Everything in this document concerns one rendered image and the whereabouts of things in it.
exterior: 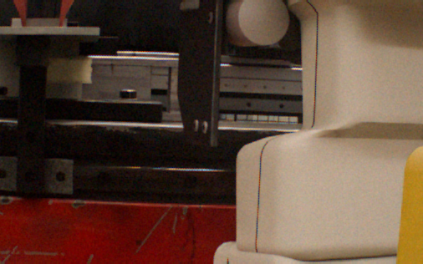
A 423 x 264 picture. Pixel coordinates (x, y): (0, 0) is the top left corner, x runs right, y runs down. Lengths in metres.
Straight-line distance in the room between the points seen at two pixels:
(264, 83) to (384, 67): 1.03
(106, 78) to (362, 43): 0.78
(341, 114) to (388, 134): 0.04
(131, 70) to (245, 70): 0.34
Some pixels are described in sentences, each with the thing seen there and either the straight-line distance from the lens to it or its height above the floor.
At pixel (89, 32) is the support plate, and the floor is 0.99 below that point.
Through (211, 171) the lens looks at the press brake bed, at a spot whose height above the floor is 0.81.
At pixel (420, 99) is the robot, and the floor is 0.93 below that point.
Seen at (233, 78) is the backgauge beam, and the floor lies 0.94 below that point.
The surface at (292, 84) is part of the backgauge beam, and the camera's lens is 1.74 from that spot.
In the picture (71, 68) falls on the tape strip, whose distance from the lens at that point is 1.44.
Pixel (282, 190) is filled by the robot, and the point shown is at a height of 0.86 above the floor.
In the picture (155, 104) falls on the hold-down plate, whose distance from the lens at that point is 1.39.
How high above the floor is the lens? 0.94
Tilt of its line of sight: 3 degrees down
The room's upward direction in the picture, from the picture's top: 2 degrees clockwise
